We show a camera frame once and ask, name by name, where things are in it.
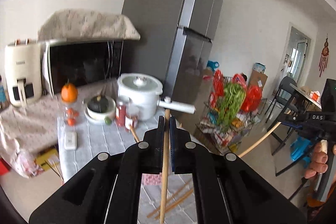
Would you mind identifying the patterned cloth cover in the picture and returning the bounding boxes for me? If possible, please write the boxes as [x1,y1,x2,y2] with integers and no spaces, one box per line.
[38,9,141,41]

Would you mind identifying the person's right hand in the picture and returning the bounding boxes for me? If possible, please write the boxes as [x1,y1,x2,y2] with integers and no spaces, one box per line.
[304,142,328,179]

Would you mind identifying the white electric cooking pot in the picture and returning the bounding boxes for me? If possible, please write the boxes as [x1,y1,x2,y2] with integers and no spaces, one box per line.
[117,73,195,121]

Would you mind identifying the red plastic bag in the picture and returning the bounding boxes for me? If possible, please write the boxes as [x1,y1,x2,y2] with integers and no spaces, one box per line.
[240,85,262,113]

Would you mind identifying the orange fruit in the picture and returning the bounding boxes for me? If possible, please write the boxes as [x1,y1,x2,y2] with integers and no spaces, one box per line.
[61,82,78,103]

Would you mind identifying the green vegetables bunch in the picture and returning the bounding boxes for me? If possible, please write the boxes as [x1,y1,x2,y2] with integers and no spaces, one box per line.
[217,82,246,128]

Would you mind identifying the red-labelled glass jar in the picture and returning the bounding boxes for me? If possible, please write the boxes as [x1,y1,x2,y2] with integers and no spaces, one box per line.
[125,105,139,131]

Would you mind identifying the wire basket rack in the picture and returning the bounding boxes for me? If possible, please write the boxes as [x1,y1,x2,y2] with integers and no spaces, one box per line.
[197,71,264,154]

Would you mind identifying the grey refrigerator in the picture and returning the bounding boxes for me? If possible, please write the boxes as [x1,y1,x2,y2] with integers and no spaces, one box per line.
[121,0,223,104]

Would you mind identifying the grey quilted table mat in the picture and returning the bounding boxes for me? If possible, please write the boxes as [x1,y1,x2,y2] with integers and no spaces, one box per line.
[58,109,197,223]

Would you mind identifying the wooden chopstick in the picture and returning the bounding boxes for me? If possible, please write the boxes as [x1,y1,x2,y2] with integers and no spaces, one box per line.
[159,109,170,224]
[129,125,140,143]
[146,178,194,218]
[238,122,281,158]
[163,184,194,215]

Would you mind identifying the red sauce bottle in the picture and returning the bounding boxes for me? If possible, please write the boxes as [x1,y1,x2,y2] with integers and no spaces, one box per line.
[116,97,127,127]

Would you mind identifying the pink perforated utensil holder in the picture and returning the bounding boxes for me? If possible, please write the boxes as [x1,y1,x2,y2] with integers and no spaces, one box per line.
[142,174,162,185]

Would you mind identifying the beige air fryer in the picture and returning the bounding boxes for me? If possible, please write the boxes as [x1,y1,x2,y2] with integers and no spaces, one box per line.
[5,39,42,107]

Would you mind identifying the white remote control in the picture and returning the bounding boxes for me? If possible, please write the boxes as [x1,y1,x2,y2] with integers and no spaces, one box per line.
[64,131,77,151]

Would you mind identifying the black microwave oven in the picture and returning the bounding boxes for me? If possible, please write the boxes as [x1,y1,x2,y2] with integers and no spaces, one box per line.
[42,39,123,95]

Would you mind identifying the white bowl with squash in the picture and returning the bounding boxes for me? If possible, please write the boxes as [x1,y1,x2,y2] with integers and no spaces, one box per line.
[84,95,116,124]

